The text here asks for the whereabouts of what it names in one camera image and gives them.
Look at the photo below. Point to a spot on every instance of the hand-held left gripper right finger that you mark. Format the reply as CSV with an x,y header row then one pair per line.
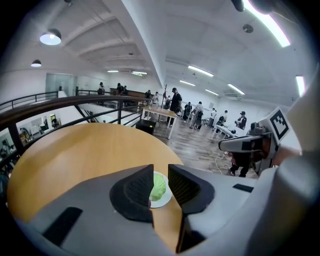
x,y
197,192

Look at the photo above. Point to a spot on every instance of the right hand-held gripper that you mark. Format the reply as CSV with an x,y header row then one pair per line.
x,y
271,130

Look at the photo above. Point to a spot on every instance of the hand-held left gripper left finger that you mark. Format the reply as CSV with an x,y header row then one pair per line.
x,y
100,220

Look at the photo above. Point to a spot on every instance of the white round dish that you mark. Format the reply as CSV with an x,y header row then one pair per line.
x,y
162,202

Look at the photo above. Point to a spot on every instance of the green cabbage vegetable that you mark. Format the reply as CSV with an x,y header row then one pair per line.
x,y
158,187

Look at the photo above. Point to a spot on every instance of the person's right forearm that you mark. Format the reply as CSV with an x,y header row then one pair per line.
x,y
287,155

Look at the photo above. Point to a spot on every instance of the white table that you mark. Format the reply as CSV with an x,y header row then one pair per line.
x,y
226,131

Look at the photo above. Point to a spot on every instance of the white-legged wooden top table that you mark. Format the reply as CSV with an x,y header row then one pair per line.
x,y
161,112

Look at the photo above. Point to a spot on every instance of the wooden coat rack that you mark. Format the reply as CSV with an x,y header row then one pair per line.
x,y
165,96

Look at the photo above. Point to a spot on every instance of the black box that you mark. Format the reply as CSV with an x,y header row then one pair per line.
x,y
146,126

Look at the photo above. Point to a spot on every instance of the round ceiling smoke detector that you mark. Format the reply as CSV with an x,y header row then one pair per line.
x,y
247,28

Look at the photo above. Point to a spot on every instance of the dark metal railing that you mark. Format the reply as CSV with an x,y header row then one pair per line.
x,y
62,103

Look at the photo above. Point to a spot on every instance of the long curved ceiling light strip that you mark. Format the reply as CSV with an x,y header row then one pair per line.
x,y
271,23

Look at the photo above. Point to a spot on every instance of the small dome pendant lamp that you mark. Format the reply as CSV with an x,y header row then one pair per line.
x,y
36,63

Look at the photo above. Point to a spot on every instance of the large dome pendant lamp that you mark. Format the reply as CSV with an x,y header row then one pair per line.
x,y
50,38

